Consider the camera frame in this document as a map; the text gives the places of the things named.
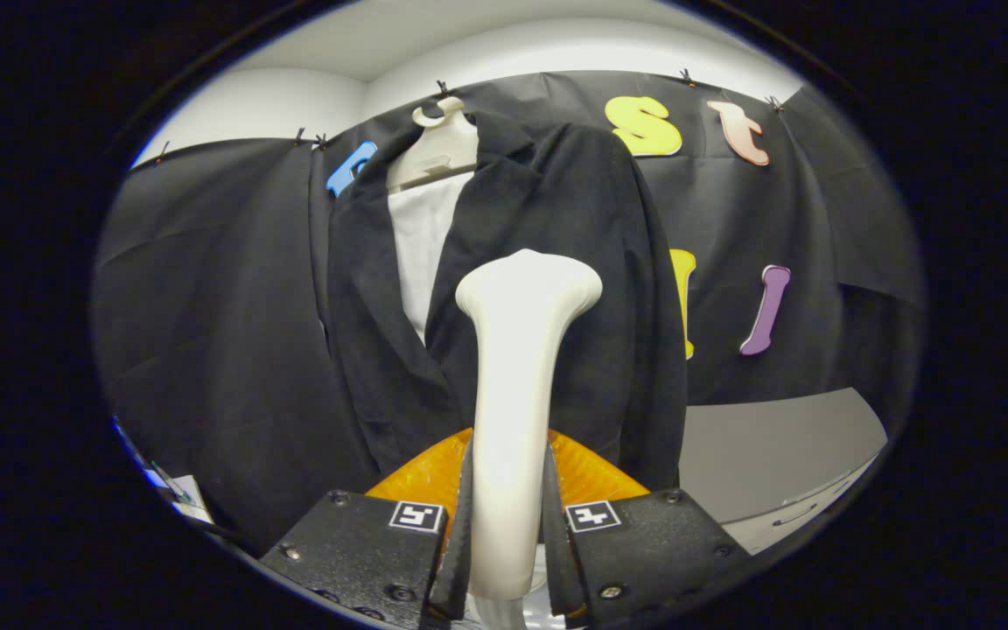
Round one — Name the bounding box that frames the black backdrop cloth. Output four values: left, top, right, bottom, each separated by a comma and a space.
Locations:
93, 70, 925, 557

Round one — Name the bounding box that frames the grey cabinet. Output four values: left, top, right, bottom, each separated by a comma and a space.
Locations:
677, 388, 890, 557

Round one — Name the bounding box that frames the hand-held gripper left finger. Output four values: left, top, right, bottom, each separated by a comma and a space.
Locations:
259, 427, 475, 630

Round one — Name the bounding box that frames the black suit jacket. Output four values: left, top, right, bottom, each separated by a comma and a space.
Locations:
326, 109, 690, 492

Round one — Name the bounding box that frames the cream clothes hanger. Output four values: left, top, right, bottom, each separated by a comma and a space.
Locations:
384, 96, 480, 193

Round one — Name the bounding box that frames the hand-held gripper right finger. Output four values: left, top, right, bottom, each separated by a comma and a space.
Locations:
542, 429, 751, 627

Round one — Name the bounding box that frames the white side table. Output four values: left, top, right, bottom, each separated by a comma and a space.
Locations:
115, 420, 216, 527

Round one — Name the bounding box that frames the white shirt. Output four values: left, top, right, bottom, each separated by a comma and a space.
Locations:
388, 171, 475, 347

